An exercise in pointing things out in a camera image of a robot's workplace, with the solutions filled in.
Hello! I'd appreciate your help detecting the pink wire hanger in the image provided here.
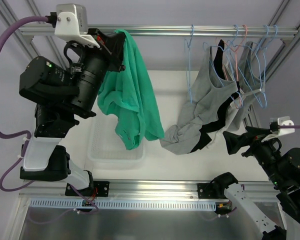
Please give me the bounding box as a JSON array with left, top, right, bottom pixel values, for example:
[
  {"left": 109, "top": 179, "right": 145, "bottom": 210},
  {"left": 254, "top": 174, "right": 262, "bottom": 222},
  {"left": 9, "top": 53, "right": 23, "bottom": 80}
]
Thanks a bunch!
[{"left": 217, "top": 24, "right": 248, "bottom": 110}]

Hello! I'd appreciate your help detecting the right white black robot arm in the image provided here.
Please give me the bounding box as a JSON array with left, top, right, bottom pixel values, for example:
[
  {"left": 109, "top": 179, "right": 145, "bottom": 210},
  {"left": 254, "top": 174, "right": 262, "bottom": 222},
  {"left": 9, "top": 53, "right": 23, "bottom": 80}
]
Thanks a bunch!
[{"left": 211, "top": 126, "right": 300, "bottom": 240}]

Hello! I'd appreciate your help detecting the aluminium hanging rail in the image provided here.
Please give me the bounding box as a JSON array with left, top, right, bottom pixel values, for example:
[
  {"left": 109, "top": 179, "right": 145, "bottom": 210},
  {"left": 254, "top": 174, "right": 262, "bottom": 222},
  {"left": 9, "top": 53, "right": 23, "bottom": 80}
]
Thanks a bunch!
[{"left": 18, "top": 23, "right": 300, "bottom": 39}]

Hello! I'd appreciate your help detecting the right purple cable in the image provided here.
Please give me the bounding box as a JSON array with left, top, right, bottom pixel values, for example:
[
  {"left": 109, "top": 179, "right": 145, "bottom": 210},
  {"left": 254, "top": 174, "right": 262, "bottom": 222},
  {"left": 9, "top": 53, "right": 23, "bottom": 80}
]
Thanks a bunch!
[{"left": 277, "top": 124, "right": 300, "bottom": 131}]

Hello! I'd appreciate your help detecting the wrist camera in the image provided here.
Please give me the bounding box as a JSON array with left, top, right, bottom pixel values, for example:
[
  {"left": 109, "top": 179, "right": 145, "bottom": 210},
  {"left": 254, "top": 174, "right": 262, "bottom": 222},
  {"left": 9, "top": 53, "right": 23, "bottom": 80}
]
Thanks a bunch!
[
  {"left": 54, "top": 3, "right": 100, "bottom": 49},
  {"left": 261, "top": 116, "right": 295, "bottom": 143}
]

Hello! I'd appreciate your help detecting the blue hanger far right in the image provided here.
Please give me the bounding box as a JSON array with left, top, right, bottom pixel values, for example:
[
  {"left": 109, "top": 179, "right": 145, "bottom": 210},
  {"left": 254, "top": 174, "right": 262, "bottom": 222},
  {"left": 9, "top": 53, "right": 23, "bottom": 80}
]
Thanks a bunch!
[{"left": 253, "top": 24, "right": 279, "bottom": 109}]

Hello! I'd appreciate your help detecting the dark grey tank top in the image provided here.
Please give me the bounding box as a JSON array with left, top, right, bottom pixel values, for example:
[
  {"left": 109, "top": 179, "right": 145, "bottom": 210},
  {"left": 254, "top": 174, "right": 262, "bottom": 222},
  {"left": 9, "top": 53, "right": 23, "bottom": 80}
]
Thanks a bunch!
[{"left": 228, "top": 41, "right": 263, "bottom": 131}]

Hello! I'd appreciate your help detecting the aluminium front rail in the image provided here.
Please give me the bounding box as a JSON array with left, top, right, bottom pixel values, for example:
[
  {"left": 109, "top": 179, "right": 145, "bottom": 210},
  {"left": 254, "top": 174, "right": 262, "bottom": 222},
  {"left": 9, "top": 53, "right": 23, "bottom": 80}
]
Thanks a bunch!
[{"left": 19, "top": 179, "right": 279, "bottom": 202}]

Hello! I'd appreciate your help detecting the black tank top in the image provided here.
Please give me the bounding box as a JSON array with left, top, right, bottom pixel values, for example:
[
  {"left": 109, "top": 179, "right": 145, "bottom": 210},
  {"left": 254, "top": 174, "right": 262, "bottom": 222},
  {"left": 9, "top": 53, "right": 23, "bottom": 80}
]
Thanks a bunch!
[{"left": 191, "top": 40, "right": 240, "bottom": 153}]

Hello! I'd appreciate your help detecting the white tank top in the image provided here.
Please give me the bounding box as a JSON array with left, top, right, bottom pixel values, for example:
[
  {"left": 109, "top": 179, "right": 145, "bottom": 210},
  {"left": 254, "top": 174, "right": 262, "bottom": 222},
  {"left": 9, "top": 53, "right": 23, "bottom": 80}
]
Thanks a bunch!
[{"left": 206, "top": 47, "right": 243, "bottom": 150}]

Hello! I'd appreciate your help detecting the blue wire hanger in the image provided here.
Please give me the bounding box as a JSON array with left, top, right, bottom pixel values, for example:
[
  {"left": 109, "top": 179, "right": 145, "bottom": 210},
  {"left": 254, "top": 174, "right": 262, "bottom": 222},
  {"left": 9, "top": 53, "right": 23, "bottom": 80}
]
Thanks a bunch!
[
  {"left": 184, "top": 24, "right": 195, "bottom": 103},
  {"left": 202, "top": 24, "right": 267, "bottom": 108}
]

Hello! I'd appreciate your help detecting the light grey tank top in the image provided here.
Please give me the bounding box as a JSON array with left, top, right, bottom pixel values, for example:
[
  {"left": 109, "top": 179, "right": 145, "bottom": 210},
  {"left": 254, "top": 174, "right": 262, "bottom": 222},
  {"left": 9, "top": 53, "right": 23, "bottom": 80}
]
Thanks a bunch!
[{"left": 160, "top": 47, "right": 238, "bottom": 155}]

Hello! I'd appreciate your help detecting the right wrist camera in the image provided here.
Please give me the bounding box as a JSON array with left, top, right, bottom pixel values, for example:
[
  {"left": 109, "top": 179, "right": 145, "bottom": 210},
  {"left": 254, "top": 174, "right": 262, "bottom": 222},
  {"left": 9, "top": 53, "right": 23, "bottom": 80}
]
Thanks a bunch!
[{"left": 261, "top": 116, "right": 295, "bottom": 143}]

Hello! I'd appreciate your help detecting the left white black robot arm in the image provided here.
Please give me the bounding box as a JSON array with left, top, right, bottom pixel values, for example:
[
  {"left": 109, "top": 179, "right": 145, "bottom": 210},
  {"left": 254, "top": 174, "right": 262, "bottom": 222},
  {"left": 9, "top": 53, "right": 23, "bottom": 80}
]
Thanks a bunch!
[{"left": 19, "top": 28, "right": 126, "bottom": 196}]

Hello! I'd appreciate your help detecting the white slotted cable duct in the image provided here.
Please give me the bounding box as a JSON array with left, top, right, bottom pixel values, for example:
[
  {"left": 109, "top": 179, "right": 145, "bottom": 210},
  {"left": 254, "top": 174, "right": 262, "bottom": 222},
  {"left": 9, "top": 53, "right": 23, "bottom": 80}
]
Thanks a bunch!
[{"left": 29, "top": 198, "right": 217, "bottom": 212}]

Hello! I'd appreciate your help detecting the left aluminium frame post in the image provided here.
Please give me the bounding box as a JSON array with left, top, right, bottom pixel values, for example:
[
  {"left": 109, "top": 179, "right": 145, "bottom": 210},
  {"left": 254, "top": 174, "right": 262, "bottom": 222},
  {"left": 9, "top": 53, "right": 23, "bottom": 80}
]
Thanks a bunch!
[{"left": 0, "top": 0, "right": 79, "bottom": 151}]

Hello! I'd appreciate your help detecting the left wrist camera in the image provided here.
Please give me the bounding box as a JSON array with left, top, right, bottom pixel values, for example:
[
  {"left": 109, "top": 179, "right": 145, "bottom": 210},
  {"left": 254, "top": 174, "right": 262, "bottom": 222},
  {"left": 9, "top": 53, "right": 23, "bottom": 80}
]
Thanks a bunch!
[{"left": 54, "top": 3, "right": 100, "bottom": 49}]

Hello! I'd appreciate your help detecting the white plastic basket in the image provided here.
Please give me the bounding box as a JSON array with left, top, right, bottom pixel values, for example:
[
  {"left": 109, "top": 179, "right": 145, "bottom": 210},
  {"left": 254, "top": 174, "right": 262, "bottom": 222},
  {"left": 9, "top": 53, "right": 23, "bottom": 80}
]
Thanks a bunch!
[{"left": 87, "top": 113, "right": 146, "bottom": 170}]

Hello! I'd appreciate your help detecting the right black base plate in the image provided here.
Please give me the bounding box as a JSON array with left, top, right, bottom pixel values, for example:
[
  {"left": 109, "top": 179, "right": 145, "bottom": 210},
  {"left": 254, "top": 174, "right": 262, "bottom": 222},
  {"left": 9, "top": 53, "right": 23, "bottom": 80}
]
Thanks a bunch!
[{"left": 197, "top": 181, "right": 229, "bottom": 199}]

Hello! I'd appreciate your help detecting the green tank top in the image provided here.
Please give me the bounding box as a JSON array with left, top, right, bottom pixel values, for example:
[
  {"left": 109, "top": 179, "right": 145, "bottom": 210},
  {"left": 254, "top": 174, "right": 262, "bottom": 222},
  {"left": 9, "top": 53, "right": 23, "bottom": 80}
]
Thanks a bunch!
[{"left": 97, "top": 29, "right": 165, "bottom": 150}]

